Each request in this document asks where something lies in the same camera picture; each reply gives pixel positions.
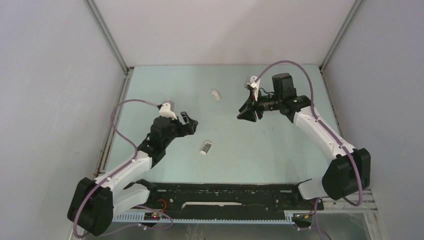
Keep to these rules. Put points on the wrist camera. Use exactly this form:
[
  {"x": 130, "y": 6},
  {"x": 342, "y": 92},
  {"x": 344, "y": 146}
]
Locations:
[
  {"x": 167, "y": 110},
  {"x": 253, "y": 85}
]

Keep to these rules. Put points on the blue cable duct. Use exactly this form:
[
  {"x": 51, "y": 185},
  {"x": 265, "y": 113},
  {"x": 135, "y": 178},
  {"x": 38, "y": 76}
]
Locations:
[{"x": 140, "y": 217}]

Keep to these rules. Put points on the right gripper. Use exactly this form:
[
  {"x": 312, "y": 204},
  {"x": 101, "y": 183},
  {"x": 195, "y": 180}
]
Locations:
[{"x": 248, "y": 112}]

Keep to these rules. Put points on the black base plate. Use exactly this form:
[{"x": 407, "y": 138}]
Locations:
[{"x": 228, "y": 201}]

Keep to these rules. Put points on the small cream stapler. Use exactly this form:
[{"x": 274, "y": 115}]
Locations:
[{"x": 216, "y": 95}]

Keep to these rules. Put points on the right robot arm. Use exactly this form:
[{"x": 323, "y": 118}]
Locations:
[{"x": 348, "y": 168}]

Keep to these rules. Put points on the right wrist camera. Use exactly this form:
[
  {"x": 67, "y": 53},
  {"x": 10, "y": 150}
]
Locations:
[{"x": 253, "y": 85}]

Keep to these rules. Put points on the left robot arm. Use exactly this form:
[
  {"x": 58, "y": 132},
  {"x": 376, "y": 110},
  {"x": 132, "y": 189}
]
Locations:
[{"x": 97, "y": 201}]

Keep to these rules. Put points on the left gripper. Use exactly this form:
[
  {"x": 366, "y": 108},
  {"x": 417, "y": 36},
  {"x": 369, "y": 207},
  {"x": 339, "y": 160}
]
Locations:
[{"x": 187, "y": 129}]

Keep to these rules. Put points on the staple box tray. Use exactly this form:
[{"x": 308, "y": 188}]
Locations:
[{"x": 206, "y": 147}]

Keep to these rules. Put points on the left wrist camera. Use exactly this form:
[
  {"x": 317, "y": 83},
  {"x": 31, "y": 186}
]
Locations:
[{"x": 167, "y": 110}]

